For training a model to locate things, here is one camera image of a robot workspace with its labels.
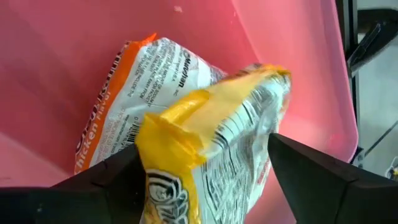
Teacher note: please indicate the pink plastic bin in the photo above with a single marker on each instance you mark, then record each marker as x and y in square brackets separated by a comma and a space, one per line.
[62, 62]

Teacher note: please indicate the yellow ramen packet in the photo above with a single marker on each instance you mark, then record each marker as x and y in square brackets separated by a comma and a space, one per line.
[224, 130]

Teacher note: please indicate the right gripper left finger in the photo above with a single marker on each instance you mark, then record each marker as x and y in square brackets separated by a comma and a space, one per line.
[124, 180]

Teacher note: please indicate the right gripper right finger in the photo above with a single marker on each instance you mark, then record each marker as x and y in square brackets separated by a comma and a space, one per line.
[311, 186]

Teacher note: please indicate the orange chicken ramen packet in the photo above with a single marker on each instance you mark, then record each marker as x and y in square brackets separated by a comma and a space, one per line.
[155, 77]

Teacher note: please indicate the black aluminium table frame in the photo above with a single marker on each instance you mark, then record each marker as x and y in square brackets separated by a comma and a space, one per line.
[346, 25]

